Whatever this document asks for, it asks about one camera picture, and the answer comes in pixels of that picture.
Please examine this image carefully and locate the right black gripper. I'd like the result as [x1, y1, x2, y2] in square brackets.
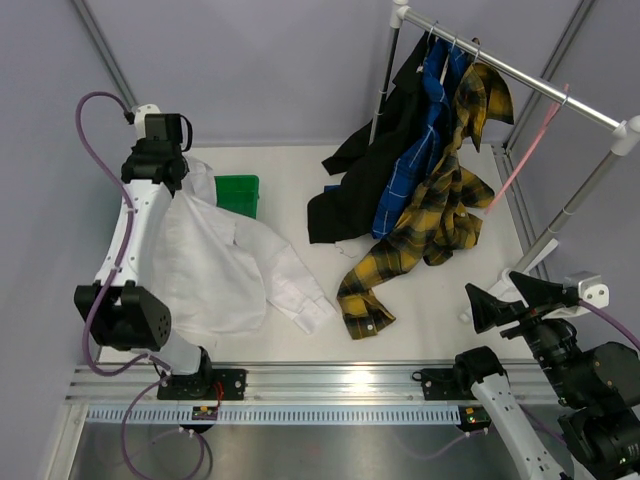
[466, 269, 586, 404]

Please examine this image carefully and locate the white shirt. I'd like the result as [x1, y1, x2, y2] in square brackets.
[151, 157, 337, 335]

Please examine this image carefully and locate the pink hanger with metal hook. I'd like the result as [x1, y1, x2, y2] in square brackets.
[484, 83, 570, 214]

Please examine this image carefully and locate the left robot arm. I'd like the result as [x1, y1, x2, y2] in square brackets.
[74, 139, 215, 399]

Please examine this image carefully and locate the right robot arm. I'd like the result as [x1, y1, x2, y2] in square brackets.
[452, 272, 639, 479]

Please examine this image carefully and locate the yellow plaid shirt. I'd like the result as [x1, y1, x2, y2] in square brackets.
[337, 62, 514, 340]

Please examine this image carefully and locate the black shirt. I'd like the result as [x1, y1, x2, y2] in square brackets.
[307, 34, 434, 244]

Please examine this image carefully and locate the blue plaid shirt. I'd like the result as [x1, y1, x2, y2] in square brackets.
[371, 39, 469, 239]

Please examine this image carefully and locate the green plastic tray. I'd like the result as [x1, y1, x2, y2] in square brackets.
[215, 175, 259, 219]

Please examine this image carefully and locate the metal clothes rack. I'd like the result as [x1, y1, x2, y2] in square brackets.
[369, 0, 639, 273]

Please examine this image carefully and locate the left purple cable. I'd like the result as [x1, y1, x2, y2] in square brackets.
[74, 91, 211, 479]

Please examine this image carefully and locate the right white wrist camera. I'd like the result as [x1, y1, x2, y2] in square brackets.
[544, 271, 610, 320]

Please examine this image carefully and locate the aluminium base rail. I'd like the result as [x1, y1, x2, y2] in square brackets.
[64, 362, 566, 406]

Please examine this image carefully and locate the white slotted cable duct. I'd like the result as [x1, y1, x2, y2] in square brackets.
[86, 405, 461, 426]

